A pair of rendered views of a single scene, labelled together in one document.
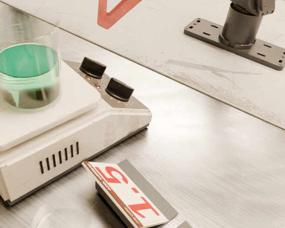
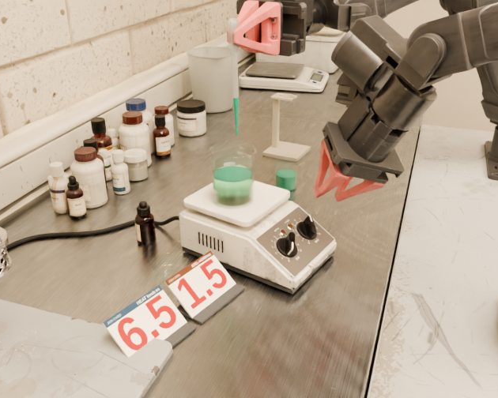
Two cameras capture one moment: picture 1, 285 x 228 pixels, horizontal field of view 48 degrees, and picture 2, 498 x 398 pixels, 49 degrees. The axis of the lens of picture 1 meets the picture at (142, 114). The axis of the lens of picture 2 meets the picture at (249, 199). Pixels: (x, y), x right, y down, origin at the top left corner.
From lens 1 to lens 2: 63 cm
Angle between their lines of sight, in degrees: 66
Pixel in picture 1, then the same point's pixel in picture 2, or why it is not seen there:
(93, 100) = (241, 219)
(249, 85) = (435, 370)
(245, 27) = not seen: outside the picture
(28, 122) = (206, 204)
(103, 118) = (242, 238)
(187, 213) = (204, 329)
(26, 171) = (190, 231)
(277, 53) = not seen: outside the picture
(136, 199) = (198, 290)
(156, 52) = (425, 283)
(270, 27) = not seen: outside the picture
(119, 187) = (201, 275)
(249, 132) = (333, 370)
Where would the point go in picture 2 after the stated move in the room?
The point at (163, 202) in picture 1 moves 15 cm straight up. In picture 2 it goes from (207, 313) to (203, 208)
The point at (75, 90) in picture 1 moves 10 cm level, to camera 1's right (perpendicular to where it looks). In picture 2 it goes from (247, 212) to (258, 249)
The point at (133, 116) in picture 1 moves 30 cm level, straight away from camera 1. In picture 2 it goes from (269, 262) to (476, 241)
